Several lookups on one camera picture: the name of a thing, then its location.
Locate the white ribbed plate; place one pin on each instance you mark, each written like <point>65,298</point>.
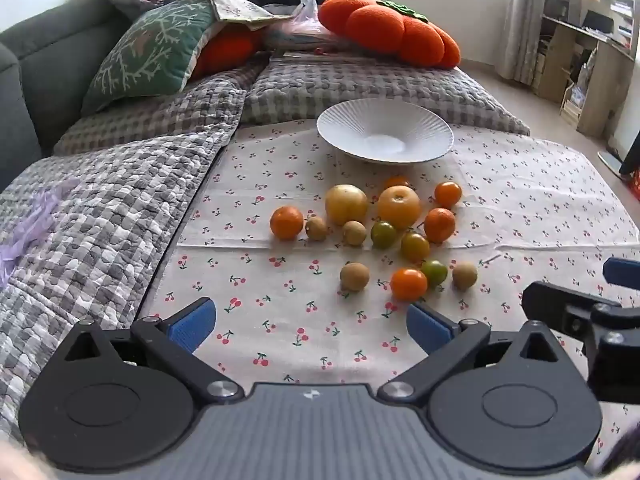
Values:
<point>385,132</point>

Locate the green branch pattern pillow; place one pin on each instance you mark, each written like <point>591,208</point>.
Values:
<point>150,50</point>

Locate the brown longan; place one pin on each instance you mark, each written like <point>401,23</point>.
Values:
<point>316,227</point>
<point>354,233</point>
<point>464,276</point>
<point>354,276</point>

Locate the cherry print cloth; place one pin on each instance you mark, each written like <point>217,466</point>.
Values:
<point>525,200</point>

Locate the grey checked quilted blanket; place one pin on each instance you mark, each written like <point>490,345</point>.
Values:
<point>125,200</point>

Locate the large yellow-orange citrus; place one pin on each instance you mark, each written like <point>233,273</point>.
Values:
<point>398,206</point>

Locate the orange tangerine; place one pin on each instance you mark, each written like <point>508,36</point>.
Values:
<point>287,222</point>
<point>439,224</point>

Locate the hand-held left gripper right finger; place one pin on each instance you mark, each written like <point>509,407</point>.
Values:
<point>430,327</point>

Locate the grey sofa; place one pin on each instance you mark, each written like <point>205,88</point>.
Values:
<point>45,75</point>

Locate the thin magazine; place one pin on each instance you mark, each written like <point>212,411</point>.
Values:
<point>310,56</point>

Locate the beige floral cloth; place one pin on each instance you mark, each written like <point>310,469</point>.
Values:
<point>235,7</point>

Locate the light green cherry tomato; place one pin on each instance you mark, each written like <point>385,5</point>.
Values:
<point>435,271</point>

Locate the wooden shelf unit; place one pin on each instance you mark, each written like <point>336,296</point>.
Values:
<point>555,60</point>

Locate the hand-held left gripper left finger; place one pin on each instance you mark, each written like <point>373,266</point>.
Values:
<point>192,322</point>

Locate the pink plastic bag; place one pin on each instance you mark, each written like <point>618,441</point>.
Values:
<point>300,30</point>

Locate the orange persimmon plush cushion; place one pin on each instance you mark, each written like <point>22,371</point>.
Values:
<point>390,25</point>

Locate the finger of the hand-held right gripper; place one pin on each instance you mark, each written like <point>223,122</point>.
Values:
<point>550,305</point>
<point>622,271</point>

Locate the beige curtain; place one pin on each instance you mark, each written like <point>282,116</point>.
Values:
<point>525,20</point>

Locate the orange cherry tomato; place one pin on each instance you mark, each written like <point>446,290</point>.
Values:
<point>409,284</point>
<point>447,194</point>
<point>397,181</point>

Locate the yellow-orange cherry tomato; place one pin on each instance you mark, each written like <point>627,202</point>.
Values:
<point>415,247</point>

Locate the dark green cherry tomato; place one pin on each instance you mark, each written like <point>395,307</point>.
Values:
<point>384,234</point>

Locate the yellow pear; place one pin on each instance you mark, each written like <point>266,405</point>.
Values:
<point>346,204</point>

